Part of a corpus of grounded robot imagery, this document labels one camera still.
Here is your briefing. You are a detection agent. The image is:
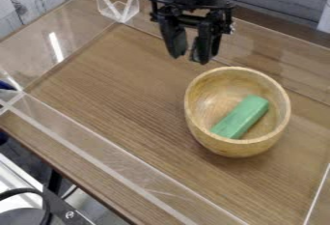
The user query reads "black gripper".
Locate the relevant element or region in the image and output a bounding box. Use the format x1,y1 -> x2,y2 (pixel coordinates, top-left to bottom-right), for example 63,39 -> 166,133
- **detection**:
150,0 -> 234,65

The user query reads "light brown wooden bowl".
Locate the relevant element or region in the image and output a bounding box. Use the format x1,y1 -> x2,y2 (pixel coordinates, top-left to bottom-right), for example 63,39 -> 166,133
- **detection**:
184,67 -> 291,158

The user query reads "green rectangular block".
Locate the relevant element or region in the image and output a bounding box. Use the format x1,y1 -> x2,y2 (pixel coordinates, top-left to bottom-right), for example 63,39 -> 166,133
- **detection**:
210,95 -> 270,139

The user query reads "blue object at left edge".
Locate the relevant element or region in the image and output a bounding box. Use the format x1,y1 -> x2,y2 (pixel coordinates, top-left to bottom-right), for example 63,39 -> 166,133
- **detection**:
0,80 -> 16,91

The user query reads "black table leg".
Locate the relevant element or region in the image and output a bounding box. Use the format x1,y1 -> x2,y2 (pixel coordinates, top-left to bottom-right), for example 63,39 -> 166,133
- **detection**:
48,170 -> 63,194

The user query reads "clear acrylic tray wall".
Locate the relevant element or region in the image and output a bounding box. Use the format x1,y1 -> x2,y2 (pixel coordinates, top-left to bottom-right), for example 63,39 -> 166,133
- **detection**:
0,0 -> 330,225

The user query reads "black metal bracket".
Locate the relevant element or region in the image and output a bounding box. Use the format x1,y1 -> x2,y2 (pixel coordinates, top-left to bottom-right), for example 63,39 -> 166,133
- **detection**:
43,189 -> 95,225

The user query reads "black cable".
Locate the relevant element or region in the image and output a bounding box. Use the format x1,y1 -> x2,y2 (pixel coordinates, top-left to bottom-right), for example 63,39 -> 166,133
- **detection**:
0,187 -> 52,225

